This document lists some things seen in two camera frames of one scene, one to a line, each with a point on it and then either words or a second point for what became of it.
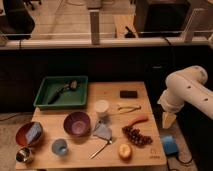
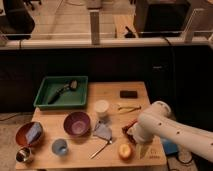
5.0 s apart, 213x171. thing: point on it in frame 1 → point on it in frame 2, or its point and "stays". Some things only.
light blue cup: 59,146 stays
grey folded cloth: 102,130 stays
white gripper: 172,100 → 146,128
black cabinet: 160,18 stays
